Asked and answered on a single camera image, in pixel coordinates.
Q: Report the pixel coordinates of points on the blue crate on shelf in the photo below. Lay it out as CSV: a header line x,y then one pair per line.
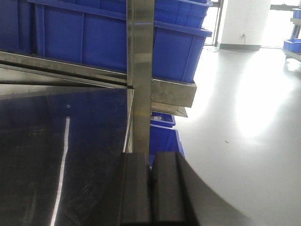
x,y
176,49

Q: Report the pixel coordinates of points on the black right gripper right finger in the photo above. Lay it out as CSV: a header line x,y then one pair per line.
x,y
169,203

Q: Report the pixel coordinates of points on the distant metal cart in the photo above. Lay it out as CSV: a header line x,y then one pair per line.
x,y
296,20

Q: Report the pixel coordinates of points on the small blue bin far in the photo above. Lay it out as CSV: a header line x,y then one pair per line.
x,y
292,45

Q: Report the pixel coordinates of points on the blue bin below shelf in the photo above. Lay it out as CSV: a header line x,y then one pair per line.
x,y
163,135

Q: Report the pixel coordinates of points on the upper stacked blue crate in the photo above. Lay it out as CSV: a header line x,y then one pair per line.
x,y
109,15

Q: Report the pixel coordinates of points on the stainless steel shelf rack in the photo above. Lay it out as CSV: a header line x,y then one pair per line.
x,y
145,94

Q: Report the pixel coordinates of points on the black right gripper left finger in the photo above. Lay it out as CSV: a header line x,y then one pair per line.
x,y
136,200

